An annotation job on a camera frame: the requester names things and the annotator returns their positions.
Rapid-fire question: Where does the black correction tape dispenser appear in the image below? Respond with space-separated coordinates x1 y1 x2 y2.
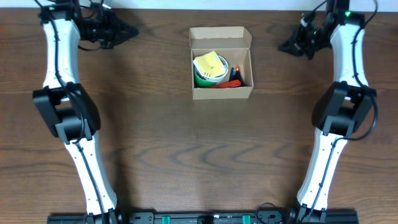
229 68 244 86

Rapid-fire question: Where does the orange utility knife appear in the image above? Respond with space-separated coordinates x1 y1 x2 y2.
211 80 241 88

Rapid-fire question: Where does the cardboard box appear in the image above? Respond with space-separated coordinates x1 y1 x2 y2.
189 26 254 100

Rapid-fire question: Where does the white masking tape roll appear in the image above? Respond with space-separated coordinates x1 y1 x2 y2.
193 55 229 83

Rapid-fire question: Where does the yellow sticky note pad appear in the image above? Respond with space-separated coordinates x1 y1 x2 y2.
193 51 223 77

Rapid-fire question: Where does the green tape roll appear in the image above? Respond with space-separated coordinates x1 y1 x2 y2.
193 66 217 88

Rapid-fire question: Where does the orange stapler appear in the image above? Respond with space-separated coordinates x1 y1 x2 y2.
235 65 241 73

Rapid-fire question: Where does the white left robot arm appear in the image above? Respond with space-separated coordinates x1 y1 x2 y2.
32 1 139 223

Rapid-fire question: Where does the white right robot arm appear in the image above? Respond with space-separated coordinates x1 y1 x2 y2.
278 9 378 223

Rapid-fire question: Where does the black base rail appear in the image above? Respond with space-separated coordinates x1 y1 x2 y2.
46 208 360 224

